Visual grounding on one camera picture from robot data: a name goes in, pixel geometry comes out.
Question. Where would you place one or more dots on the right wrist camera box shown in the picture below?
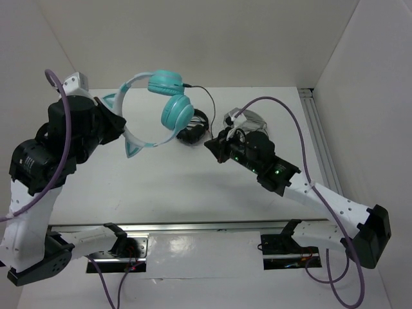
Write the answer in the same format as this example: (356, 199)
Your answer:
(235, 119)

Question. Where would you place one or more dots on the teal cat-ear headphones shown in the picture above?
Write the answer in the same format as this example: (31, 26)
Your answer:
(175, 116)

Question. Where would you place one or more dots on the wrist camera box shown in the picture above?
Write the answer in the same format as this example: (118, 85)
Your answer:
(235, 119)
(76, 84)

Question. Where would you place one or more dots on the black wired headphones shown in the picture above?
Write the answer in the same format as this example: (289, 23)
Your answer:
(195, 130)

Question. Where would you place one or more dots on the aluminium table edge rail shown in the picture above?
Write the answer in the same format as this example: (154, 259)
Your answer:
(265, 226)

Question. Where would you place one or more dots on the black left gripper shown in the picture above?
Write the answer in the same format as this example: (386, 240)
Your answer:
(114, 121)

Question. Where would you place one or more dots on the aluminium side rail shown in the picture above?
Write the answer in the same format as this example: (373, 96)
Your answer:
(323, 154)

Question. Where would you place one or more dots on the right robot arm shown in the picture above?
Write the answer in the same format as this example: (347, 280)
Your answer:
(353, 228)

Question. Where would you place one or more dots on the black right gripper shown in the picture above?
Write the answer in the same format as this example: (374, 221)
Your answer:
(219, 146)

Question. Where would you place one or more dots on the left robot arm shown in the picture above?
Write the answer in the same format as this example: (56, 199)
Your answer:
(39, 168)

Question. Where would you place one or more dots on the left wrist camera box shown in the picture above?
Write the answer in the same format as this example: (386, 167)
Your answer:
(76, 84)

